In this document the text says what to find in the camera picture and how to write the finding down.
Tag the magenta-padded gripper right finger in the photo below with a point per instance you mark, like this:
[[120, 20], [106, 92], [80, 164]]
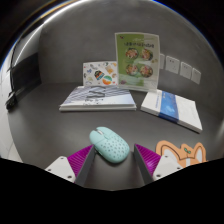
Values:
[[166, 165]]

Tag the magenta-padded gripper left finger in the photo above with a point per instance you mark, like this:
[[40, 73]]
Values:
[[60, 167]]

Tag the teal perforated computer mouse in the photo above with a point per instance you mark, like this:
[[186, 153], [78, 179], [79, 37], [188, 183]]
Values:
[[111, 145]]

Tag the white book with blue band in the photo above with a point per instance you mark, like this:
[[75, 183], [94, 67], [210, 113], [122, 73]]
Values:
[[173, 108]]

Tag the grey striped book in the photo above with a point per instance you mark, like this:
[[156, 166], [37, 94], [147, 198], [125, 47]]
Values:
[[98, 97]]

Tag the black flat panel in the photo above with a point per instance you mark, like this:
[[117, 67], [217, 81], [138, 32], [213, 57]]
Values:
[[26, 75]]

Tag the white card with colourful stickers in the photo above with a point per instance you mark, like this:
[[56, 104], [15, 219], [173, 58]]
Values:
[[100, 74]]

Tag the green menu sign stand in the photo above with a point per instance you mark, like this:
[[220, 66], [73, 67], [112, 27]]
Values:
[[136, 60]]

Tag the white wall socket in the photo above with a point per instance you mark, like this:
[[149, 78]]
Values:
[[172, 64], [186, 70], [162, 61], [196, 76]]

